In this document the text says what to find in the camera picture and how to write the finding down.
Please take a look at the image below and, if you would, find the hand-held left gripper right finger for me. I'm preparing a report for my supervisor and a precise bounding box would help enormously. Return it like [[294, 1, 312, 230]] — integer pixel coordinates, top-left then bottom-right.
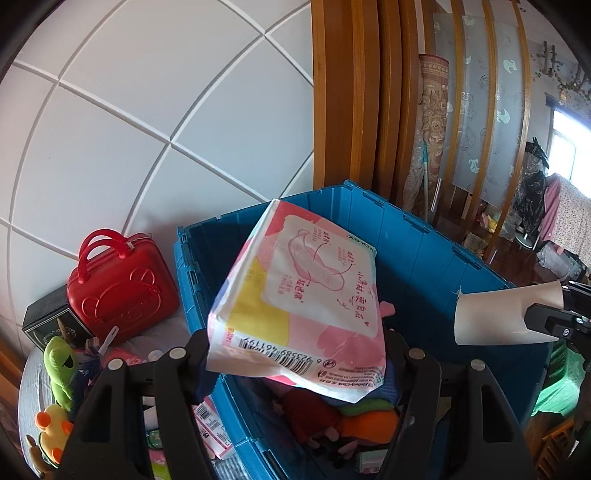
[[376, 330, 539, 480]]

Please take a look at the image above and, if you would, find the white quilted headboard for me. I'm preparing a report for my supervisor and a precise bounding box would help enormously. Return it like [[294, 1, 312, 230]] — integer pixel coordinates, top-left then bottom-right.
[[0, 0, 317, 352]]

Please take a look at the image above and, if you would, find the black plastic bag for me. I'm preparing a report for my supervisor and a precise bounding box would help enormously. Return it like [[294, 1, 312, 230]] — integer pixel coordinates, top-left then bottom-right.
[[512, 138, 550, 241]]

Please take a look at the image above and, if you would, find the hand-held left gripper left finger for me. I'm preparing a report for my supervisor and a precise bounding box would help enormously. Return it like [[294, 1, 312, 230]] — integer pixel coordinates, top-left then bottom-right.
[[55, 329, 220, 480]]

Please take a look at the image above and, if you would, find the brown bear plush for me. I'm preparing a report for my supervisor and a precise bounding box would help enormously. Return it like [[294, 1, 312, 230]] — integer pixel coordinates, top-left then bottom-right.
[[25, 434, 58, 480]]

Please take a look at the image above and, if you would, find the wooden door frame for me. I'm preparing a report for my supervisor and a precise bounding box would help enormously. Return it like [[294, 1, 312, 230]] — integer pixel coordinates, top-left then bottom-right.
[[311, 0, 421, 204]]

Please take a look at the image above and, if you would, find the frosted glass door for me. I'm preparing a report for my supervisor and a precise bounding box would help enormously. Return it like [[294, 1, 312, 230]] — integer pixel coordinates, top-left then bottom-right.
[[434, 0, 532, 222]]

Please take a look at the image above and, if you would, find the large pink white pad packet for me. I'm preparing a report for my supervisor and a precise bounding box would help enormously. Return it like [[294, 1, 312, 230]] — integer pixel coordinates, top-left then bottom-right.
[[205, 198, 387, 404]]

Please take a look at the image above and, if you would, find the small pink packet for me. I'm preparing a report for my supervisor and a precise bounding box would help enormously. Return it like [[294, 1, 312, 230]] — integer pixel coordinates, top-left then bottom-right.
[[102, 347, 155, 370]]

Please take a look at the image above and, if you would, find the black gift box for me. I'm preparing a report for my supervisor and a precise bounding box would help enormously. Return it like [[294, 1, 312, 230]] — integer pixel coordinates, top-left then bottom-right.
[[21, 284, 93, 354]]

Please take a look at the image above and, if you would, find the window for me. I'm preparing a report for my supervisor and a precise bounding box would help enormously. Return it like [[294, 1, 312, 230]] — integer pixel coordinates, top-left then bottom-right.
[[547, 95, 591, 185]]

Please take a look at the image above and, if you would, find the green monster plush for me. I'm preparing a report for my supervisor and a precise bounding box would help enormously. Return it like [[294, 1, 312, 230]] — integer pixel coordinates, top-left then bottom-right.
[[43, 335, 81, 414]]

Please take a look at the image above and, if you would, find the floral rolled carpet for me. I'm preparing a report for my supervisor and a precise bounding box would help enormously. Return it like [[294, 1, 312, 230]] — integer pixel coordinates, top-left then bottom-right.
[[402, 53, 451, 217]]

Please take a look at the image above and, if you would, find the pink floral hanging garment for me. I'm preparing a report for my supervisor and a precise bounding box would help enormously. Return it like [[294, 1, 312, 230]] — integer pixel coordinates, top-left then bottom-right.
[[538, 173, 591, 268]]

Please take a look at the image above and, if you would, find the yellow duck plush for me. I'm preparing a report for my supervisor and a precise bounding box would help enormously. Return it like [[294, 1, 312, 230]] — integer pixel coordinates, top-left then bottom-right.
[[34, 404, 77, 467]]

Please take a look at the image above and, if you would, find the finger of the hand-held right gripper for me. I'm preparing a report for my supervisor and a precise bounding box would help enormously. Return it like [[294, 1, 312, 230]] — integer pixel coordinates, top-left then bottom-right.
[[561, 282, 591, 315], [524, 302, 591, 340]]

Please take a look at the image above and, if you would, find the orange cloth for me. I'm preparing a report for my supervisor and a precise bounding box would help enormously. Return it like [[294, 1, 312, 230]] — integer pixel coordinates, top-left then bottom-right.
[[339, 408, 400, 446]]

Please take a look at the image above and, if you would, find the green bag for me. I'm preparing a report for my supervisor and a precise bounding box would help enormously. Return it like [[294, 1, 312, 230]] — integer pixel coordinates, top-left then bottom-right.
[[531, 351, 587, 416]]

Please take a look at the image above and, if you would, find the pig plush red dress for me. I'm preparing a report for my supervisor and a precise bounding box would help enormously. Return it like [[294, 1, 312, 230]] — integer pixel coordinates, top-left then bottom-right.
[[272, 390, 365, 457]]

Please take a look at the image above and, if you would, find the pink white tissue pack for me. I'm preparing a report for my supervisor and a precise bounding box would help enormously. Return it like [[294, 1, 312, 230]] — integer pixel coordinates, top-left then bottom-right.
[[191, 394, 238, 460]]

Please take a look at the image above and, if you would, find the blue plastic storage bin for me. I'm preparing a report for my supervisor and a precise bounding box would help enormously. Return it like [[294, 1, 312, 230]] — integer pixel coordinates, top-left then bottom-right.
[[173, 181, 566, 480]]

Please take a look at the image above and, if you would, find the white paper roll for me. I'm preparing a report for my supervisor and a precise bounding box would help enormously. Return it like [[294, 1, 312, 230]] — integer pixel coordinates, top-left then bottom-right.
[[453, 281, 565, 346]]

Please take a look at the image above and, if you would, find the green cloth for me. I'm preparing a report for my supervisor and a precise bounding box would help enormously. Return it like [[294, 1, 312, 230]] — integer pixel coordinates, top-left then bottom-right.
[[339, 397, 398, 418]]

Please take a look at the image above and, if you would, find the red hard-shell case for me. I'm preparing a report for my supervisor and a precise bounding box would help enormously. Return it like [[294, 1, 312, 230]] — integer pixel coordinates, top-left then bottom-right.
[[67, 229, 180, 344]]

